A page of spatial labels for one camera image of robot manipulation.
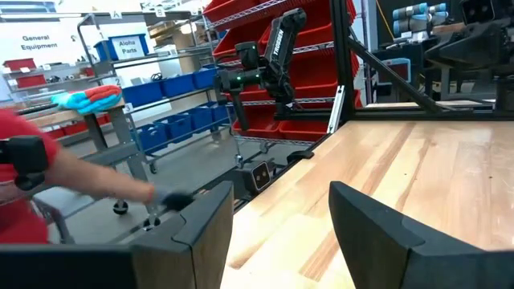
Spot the teal folded cloth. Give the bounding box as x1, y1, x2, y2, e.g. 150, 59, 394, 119
51, 91, 101, 112

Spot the small black silver camera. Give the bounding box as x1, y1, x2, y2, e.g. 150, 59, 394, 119
243, 160, 276, 196

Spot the blue bin white label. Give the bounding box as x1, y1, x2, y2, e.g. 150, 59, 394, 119
94, 34, 149, 61

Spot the metal wire shelf rack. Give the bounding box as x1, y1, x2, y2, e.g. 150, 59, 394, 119
202, 0, 362, 169

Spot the blue storage bin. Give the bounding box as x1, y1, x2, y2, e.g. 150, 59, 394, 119
154, 114, 194, 141
160, 74, 198, 97
192, 67, 220, 89
132, 124, 169, 153
182, 106, 214, 132
122, 82, 164, 108

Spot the white bracket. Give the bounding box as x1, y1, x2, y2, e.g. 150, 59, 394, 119
326, 84, 346, 135

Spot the black device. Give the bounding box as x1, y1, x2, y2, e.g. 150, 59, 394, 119
0, 135, 49, 192

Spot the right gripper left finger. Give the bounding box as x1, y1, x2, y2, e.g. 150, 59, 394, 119
0, 180, 235, 289

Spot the person's hand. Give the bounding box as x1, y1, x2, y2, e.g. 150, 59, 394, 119
152, 186, 194, 213

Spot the orange folded cloth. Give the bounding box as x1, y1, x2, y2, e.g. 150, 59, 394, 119
82, 83, 123, 104

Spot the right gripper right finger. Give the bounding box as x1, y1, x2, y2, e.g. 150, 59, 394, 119
328, 180, 514, 289

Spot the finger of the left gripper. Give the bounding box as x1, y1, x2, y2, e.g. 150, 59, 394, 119
237, 91, 250, 130
230, 91, 244, 132

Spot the blue folded cloth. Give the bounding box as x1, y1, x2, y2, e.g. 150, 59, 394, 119
75, 96, 124, 116

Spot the light blue framed box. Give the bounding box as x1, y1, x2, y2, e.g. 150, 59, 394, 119
379, 58, 413, 97

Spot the person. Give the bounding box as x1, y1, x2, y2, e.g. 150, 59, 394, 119
0, 108, 61, 246

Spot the red storage bin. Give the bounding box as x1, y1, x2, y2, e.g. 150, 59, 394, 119
288, 50, 361, 97
260, 0, 357, 47
279, 120, 330, 142
212, 18, 278, 61
2, 58, 37, 72
15, 74, 47, 89
202, 0, 278, 23
232, 106, 282, 140

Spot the white general equipment sign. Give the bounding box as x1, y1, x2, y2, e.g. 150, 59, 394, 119
0, 22, 96, 67

